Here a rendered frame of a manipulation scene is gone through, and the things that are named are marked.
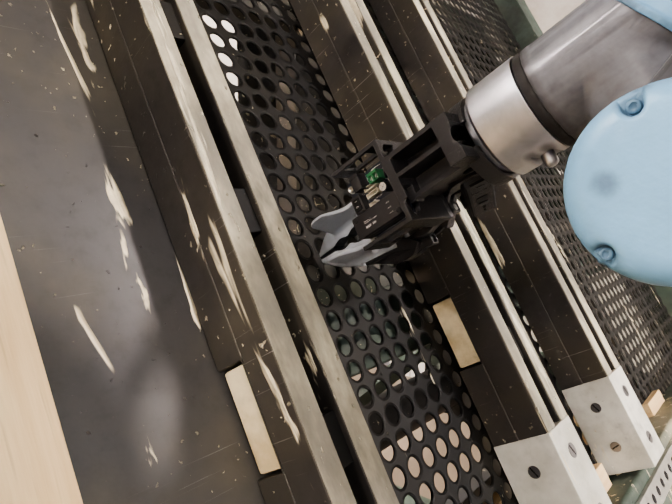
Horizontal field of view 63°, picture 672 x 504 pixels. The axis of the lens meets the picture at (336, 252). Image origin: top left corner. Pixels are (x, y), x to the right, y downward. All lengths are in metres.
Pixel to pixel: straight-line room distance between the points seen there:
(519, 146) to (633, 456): 0.57
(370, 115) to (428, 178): 0.29
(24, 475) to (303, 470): 0.17
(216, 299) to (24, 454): 0.16
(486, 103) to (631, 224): 0.20
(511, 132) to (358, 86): 0.36
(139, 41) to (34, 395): 0.29
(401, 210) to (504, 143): 0.09
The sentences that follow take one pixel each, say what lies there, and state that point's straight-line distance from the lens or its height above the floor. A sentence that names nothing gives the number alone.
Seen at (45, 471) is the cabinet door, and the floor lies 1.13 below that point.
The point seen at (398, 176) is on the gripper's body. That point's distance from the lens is 0.42.
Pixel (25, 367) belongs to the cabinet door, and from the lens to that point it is 0.38.
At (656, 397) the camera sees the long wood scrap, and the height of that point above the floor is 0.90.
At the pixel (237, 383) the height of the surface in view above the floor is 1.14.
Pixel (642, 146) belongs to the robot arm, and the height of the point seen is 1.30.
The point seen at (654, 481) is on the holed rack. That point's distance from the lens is 0.90.
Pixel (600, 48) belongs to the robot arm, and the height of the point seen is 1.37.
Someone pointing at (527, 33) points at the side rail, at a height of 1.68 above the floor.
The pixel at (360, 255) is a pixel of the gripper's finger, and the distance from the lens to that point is 0.51.
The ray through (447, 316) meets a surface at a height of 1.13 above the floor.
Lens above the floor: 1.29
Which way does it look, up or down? 7 degrees down
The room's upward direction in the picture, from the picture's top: straight up
